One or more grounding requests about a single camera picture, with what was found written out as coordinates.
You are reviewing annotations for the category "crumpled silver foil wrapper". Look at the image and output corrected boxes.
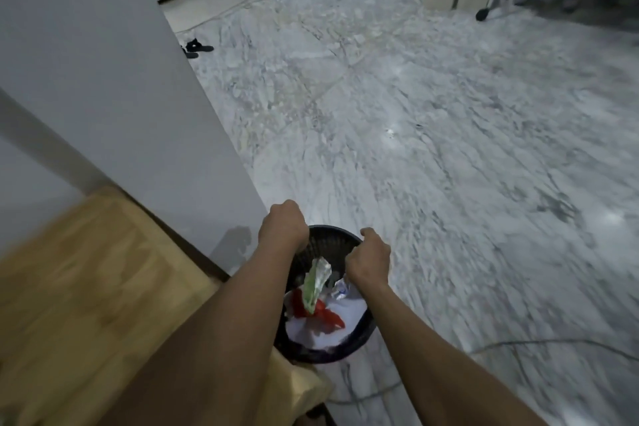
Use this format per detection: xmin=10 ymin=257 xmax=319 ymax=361
xmin=330 ymin=277 xmax=356 ymax=301

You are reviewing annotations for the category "person's right forearm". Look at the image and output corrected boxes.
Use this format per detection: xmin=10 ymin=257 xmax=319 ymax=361
xmin=355 ymin=282 xmax=550 ymax=426

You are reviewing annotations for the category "green and silver wrapper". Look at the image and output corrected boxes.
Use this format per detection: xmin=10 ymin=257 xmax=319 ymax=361
xmin=303 ymin=257 xmax=334 ymax=316

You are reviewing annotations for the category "person's left forearm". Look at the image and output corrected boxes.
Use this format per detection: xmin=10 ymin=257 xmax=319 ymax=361
xmin=97 ymin=240 xmax=301 ymax=426

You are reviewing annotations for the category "crumpled white paper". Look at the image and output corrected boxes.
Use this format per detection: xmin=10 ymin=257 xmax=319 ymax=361
xmin=285 ymin=291 xmax=370 ymax=349

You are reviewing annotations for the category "beige garment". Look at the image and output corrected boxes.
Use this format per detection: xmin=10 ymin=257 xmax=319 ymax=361
xmin=269 ymin=355 xmax=332 ymax=414

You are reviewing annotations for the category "person's left hand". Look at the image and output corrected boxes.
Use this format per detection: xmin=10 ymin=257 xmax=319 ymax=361
xmin=258 ymin=199 xmax=311 ymax=254

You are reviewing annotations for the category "person's right hand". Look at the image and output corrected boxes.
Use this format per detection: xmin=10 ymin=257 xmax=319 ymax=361
xmin=344 ymin=227 xmax=392 ymax=293

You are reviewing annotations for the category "light wooden table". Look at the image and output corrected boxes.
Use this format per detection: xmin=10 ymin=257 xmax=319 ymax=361
xmin=0 ymin=185 xmax=235 ymax=426

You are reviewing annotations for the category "black mesh waste bin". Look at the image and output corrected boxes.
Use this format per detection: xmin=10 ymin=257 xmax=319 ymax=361
xmin=274 ymin=225 xmax=376 ymax=365

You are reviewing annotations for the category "red plastic wrapper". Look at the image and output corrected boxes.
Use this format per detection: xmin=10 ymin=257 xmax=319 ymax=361
xmin=291 ymin=288 xmax=346 ymax=332

